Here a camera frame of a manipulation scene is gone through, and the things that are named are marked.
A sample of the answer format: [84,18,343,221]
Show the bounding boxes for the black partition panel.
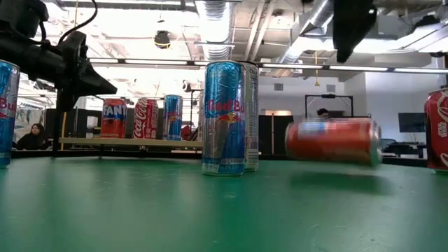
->
[258,114,295,155]

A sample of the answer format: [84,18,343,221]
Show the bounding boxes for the orange Fanta can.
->
[284,117,383,168]
[100,98,128,139]

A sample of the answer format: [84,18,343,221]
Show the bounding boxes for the yellow hanging pendant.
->
[314,50,321,87]

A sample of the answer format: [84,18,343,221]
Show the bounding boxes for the black wall monitor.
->
[398,112,427,134]

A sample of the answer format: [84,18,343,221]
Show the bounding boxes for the red Star Wars Coca-Cola can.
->
[423,87,448,175]

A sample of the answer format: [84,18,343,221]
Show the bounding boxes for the black pole with round head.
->
[181,80,204,141]

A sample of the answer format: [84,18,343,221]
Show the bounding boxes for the black cabinet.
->
[44,108,102,139]

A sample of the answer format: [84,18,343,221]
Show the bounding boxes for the black ceiling dome camera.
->
[153,30,172,50]

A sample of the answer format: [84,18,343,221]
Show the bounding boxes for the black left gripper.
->
[0,34,118,97]

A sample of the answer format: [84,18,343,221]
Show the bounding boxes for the blue silver Red Bull can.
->
[0,59,20,169]
[202,59,246,176]
[162,94,184,141]

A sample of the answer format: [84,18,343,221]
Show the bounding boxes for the silver ventilation duct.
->
[194,0,242,62]
[276,0,335,66]

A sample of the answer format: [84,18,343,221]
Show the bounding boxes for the dark office desk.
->
[381,141,428,159]

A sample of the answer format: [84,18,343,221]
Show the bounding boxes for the black metal stand frame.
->
[304,93,354,120]

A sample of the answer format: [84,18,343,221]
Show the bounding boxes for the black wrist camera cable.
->
[55,0,99,46]

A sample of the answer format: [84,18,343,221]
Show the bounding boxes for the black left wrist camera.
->
[57,30,88,69]

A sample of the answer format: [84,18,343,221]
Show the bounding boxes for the wooden shelf with black frame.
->
[51,89,204,158]

